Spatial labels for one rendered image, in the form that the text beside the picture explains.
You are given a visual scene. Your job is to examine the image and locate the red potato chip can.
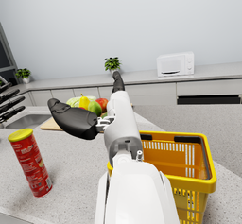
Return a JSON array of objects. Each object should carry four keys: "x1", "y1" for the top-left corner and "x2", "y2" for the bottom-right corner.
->
[{"x1": 8, "y1": 128, "x2": 54, "y2": 198}]

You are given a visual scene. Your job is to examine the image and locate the yellow slatted basket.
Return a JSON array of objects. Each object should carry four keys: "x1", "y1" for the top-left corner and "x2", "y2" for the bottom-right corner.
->
[{"x1": 107, "y1": 130, "x2": 217, "y2": 224}]

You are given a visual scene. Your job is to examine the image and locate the red apple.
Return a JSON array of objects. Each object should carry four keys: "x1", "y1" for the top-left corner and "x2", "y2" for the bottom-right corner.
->
[{"x1": 95, "y1": 97, "x2": 110, "y2": 113}]

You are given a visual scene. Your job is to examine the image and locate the green apple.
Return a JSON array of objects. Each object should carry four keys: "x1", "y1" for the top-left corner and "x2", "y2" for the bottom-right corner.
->
[{"x1": 87, "y1": 100, "x2": 103, "y2": 117}]

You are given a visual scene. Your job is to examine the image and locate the small potted green plant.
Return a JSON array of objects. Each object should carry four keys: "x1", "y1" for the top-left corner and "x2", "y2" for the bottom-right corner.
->
[
  {"x1": 104, "y1": 56, "x2": 122, "y2": 75},
  {"x1": 14, "y1": 67, "x2": 32, "y2": 84}
]

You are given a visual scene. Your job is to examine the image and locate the yellow pear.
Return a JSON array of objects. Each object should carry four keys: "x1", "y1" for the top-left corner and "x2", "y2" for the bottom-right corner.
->
[{"x1": 78, "y1": 93, "x2": 92, "y2": 111}]

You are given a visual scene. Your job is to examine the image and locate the grey kitchen cabinet run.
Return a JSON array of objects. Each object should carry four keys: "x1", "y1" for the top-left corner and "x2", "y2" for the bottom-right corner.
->
[{"x1": 12, "y1": 61, "x2": 242, "y2": 107}]

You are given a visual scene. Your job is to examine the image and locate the wooden cutting board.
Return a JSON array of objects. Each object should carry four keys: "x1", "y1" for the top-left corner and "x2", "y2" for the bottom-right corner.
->
[{"x1": 40, "y1": 103, "x2": 134, "y2": 134}]

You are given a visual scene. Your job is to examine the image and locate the green cabbage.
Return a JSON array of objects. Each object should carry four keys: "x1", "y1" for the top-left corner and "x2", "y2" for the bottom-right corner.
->
[{"x1": 65, "y1": 95, "x2": 97, "y2": 109}]

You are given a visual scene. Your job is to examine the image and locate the white microwave oven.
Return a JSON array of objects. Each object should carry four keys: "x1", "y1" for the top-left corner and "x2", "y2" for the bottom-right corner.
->
[{"x1": 156, "y1": 51, "x2": 196, "y2": 78}]

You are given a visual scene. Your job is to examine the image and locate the dark window frame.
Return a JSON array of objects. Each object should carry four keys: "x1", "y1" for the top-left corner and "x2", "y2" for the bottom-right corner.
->
[{"x1": 0, "y1": 22, "x2": 20, "y2": 87}]

